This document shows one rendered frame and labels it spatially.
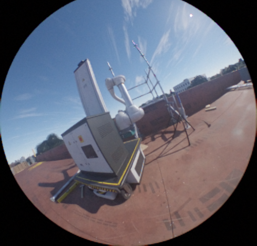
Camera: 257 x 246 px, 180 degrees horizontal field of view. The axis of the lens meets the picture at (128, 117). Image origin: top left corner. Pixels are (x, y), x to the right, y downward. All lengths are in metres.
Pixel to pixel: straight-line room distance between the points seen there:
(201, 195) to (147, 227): 0.44
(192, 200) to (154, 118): 2.15
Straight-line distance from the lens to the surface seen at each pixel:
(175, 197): 0.81
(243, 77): 5.78
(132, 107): 1.06
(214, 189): 0.84
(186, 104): 2.78
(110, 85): 1.27
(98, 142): 0.60
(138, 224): 0.80
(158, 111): 2.40
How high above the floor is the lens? 0.74
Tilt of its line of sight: 3 degrees down
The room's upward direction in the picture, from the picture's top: 24 degrees counter-clockwise
